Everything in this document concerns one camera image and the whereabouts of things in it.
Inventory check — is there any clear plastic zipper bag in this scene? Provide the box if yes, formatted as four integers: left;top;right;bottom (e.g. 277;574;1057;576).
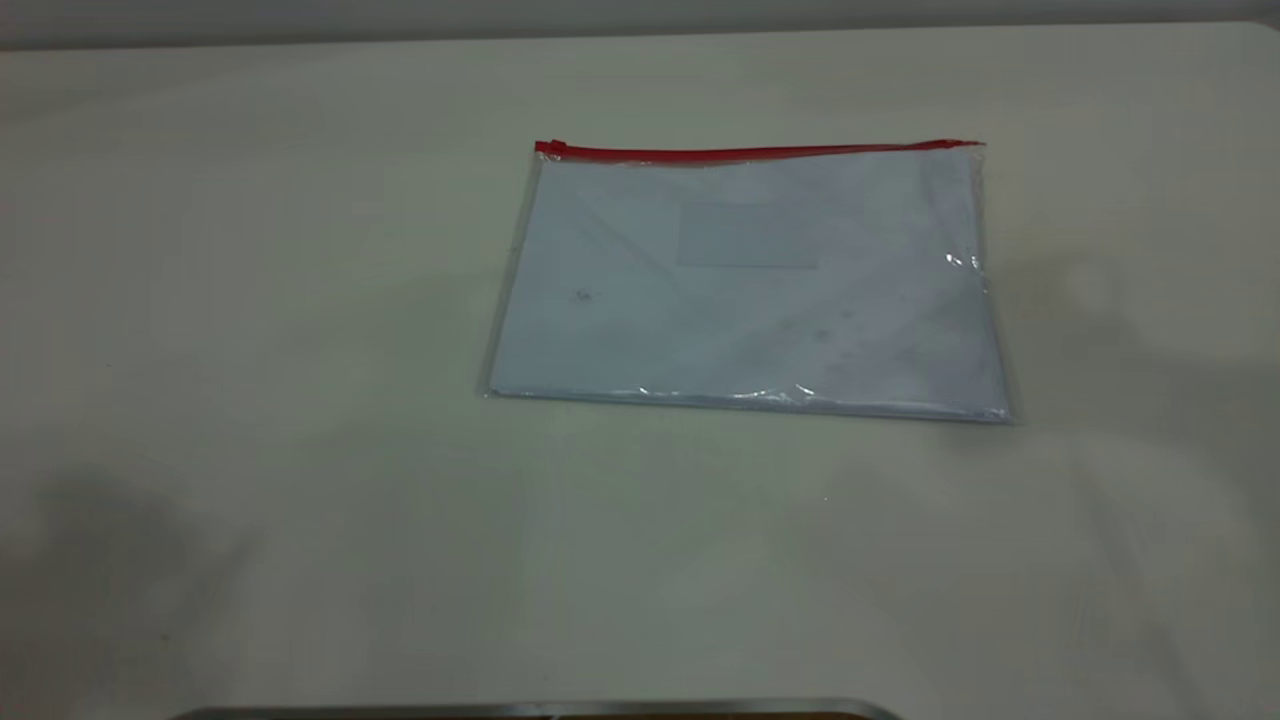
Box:
477;139;1021;426

